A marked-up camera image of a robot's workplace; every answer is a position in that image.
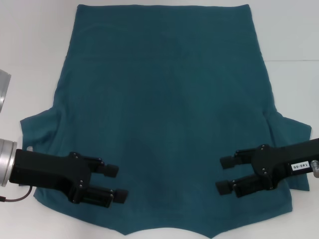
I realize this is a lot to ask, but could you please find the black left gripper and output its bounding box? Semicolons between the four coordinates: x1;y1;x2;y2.
9;148;129;209

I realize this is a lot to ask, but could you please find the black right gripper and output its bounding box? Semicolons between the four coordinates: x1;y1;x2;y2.
215;137;319;199

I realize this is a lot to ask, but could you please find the teal blue shirt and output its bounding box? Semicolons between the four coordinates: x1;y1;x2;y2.
19;3;312;239

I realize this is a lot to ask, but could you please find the silver metal bolt fitting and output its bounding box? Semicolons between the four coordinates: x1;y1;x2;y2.
310;160;319;178

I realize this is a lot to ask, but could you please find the thin dark cable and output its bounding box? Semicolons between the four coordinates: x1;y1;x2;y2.
0;185;34;203

